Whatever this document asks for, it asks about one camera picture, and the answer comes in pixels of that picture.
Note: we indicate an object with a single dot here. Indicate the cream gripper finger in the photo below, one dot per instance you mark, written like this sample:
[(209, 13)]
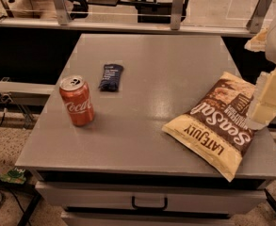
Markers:
[(262, 109), (258, 42)]

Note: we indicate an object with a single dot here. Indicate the red Coca-Cola can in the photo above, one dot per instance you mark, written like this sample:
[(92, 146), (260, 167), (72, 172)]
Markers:
[(74, 91)]

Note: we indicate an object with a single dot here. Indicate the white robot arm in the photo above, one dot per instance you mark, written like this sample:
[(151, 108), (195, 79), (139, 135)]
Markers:
[(270, 51)]

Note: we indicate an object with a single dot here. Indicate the brown and cream chip bag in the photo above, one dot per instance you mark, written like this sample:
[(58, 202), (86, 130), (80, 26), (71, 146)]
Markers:
[(215, 128)]

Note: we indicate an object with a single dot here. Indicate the black chair base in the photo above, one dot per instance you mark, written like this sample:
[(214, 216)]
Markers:
[(159, 11)]

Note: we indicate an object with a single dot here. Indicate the dark blue snack bar wrapper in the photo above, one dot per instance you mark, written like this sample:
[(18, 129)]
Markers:
[(111, 77)]

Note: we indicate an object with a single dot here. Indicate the grey cabinet top drawer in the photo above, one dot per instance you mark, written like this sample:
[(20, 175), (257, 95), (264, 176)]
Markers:
[(181, 199)]

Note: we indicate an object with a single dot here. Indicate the grey cabinet drawer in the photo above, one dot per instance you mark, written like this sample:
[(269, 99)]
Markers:
[(104, 219), (181, 199)]

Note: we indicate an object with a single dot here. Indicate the grey cabinet lower drawer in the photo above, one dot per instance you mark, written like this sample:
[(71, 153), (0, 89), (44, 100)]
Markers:
[(104, 219)]

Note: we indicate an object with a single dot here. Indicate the green packet on floor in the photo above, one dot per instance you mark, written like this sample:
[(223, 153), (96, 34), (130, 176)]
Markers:
[(14, 176)]

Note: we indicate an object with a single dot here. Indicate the black drawer handle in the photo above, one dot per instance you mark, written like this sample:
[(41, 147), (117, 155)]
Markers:
[(149, 204)]

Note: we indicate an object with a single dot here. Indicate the metal railing frame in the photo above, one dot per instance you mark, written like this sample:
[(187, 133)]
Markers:
[(111, 15)]

